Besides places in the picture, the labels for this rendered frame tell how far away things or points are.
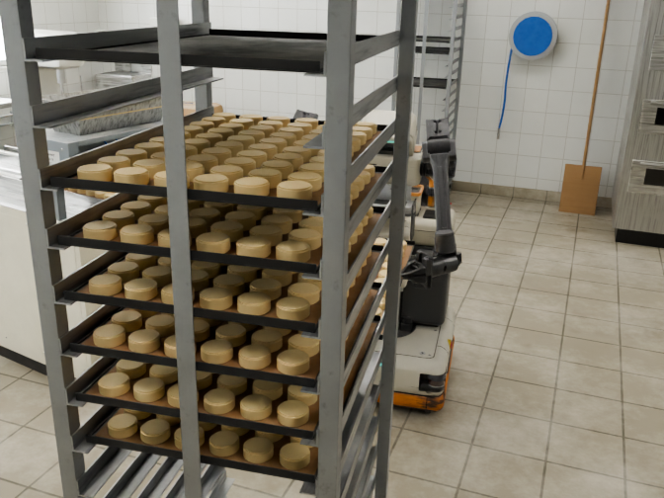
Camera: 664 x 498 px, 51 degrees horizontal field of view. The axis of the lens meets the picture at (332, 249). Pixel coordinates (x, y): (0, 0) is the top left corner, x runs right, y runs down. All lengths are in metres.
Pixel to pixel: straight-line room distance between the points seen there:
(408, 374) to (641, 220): 3.09
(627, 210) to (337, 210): 4.91
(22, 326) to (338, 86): 2.90
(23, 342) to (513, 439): 2.30
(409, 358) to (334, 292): 2.16
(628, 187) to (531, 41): 1.59
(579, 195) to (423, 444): 3.82
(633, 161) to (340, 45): 4.84
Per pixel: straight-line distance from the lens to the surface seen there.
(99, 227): 1.12
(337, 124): 0.89
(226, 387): 1.19
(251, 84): 7.37
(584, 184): 6.45
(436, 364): 3.09
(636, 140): 5.62
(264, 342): 1.13
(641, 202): 5.73
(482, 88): 6.65
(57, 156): 3.04
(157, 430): 1.26
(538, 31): 6.42
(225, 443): 1.21
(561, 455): 3.15
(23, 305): 3.56
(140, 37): 1.34
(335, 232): 0.93
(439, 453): 3.03
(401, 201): 1.54
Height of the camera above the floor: 1.77
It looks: 20 degrees down
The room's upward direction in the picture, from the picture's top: 1 degrees clockwise
